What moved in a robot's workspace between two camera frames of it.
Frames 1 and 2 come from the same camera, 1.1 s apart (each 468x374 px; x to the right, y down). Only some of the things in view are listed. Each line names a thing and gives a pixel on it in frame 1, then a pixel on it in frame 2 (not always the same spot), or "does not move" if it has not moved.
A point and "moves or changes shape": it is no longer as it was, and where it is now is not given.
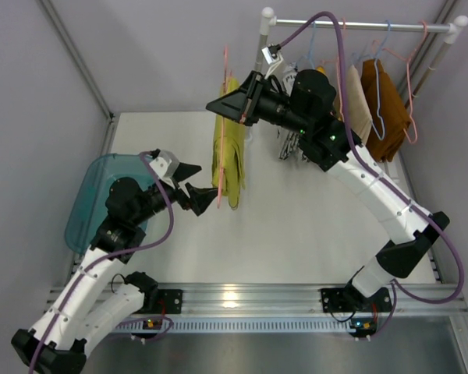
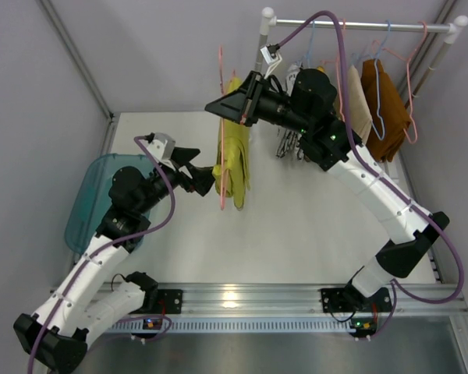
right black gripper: [255, 100] does not move
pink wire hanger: [222, 134] moves or changes shape
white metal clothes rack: [269, 21] does not move
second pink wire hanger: [337, 76] does not move
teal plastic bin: [89, 207] does not move
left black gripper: [180, 191] to [180, 171]
